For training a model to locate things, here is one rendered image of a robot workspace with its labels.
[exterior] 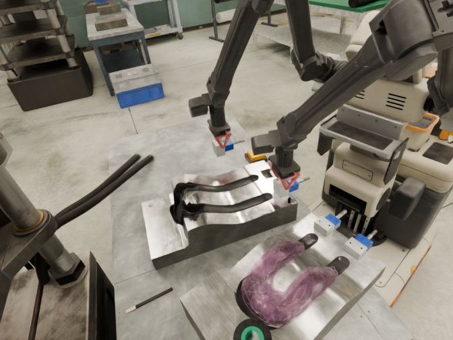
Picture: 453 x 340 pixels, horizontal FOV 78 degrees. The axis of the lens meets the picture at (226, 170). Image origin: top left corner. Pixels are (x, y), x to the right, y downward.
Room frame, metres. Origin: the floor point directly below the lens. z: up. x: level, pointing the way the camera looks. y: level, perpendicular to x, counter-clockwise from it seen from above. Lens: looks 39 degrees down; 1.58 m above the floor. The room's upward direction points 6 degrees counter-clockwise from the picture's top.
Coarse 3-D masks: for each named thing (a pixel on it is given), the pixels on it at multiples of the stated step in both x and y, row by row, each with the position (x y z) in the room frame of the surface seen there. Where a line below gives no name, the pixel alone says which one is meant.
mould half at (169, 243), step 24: (240, 168) 0.86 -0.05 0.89; (264, 168) 0.84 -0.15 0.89; (192, 192) 0.70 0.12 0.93; (216, 192) 0.73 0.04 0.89; (240, 192) 0.73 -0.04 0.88; (144, 216) 0.69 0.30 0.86; (168, 216) 0.67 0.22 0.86; (192, 216) 0.59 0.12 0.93; (216, 216) 0.60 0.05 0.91; (240, 216) 0.62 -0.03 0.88; (264, 216) 0.61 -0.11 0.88; (288, 216) 0.63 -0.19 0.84; (168, 240) 0.57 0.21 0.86; (192, 240) 0.54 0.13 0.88; (216, 240) 0.56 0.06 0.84; (168, 264) 0.52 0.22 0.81
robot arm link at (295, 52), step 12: (288, 0) 0.78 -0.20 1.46; (300, 0) 0.79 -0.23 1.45; (288, 12) 0.82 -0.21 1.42; (300, 12) 0.81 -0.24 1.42; (300, 24) 0.83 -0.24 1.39; (300, 36) 0.85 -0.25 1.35; (312, 36) 0.87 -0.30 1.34; (300, 48) 0.88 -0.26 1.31; (312, 48) 0.89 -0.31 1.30; (300, 60) 0.90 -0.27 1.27; (312, 60) 0.89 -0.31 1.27; (300, 72) 0.91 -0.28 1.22; (312, 72) 0.91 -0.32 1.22
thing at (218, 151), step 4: (212, 140) 0.96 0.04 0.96; (220, 140) 0.96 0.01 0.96; (224, 140) 0.97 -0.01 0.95; (228, 140) 0.97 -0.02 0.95; (240, 140) 0.97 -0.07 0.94; (244, 140) 0.97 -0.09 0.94; (212, 144) 0.96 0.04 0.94; (216, 144) 0.93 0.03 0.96; (228, 144) 0.94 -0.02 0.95; (232, 144) 0.94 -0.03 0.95; (216, 148) 0.92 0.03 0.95; (220, 148) 0.92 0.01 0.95; (224, 148) 0.93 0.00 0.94; (228, 148) 0.94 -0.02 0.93; (232, 148) 0.94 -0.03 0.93; (216, 152) 0.92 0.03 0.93; (220, 152) 0.92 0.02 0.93; (224, 152) 0.93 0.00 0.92; (216, 156) 0.92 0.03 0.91; (220, 156) 0.92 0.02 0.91
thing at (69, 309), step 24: (24, 288) 0.51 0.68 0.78; (48, 288) 0.50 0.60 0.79; (72, 288) 0.49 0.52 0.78; (24, 312) 0.43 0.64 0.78; (48, 312) 0.42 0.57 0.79; (72, 312) 0.41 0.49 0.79; (0, 336) 0.36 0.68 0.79; (24, 336) 0.36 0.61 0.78; (48, 336) 0.35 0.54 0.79; (72, 336) 0.34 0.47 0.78
